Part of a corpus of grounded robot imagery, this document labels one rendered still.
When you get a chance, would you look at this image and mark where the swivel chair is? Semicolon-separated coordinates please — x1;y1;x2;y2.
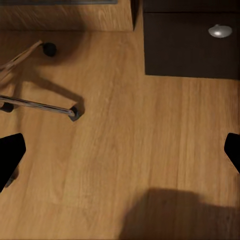
0;39;82;188

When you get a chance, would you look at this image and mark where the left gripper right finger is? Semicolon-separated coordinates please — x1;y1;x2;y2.
224;133;240;173

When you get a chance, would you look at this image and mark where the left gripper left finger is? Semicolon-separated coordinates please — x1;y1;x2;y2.
0;133;26;193

